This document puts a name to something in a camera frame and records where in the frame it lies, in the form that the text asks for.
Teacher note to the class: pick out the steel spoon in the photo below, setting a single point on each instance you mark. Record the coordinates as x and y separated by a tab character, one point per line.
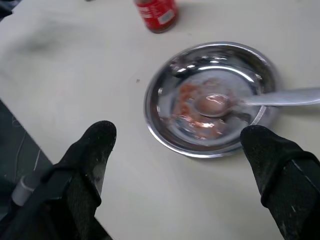
250	101

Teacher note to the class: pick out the round steel plate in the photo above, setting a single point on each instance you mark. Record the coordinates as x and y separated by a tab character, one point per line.
212	100

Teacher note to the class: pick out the reddish-brown sauce residue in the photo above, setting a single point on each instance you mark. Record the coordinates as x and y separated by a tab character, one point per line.
190	105

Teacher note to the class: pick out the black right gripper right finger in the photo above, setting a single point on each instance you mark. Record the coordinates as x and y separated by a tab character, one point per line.
282	172

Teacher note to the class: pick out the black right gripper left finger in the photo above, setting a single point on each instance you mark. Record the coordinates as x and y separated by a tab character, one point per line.
82	175

